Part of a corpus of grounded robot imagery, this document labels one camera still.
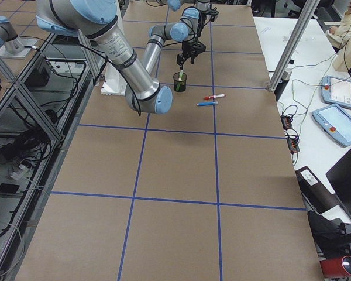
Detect black mesh pen cup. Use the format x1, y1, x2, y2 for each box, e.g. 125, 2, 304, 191
173, 72, 187, 92

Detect red marker pen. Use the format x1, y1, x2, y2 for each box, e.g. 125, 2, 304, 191
203, 94, 226, 101

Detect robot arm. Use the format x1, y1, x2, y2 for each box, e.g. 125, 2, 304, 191
142, 1, 219, 79
36, 1, 173, 114

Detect teach pendant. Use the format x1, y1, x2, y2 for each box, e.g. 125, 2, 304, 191
312, 104, 351, 147
321, 76, 351, 109

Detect seated person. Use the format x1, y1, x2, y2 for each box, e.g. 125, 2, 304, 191
325, 1, 351, 51

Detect far teach pendant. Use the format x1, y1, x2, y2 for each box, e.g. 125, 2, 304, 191
321, 76, 351, 109

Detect aluminium frame post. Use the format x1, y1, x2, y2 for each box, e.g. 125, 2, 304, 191
267, 0, 319, 92

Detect brown table mat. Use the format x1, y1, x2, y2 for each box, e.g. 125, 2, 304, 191
16, 5, 323, 280

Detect green highlighter pen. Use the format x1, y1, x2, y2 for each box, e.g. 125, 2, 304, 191
175, 70, 184, 92

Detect red cylinder can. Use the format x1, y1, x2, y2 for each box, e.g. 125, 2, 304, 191
320, 256, 351, 279

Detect blue highlighter pen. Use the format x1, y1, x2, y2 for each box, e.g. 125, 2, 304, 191
197, 101, 219, 107

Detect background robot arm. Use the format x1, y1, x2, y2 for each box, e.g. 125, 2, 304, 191
0, 16, 38, 59

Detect near teach pendant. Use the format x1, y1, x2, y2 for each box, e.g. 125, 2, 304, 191
312, 104, 351, 147

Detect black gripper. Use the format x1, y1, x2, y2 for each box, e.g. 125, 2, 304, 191
176, 41, 206, 70

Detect black laptop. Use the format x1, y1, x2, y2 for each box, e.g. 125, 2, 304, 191
326, 148, 351, 216

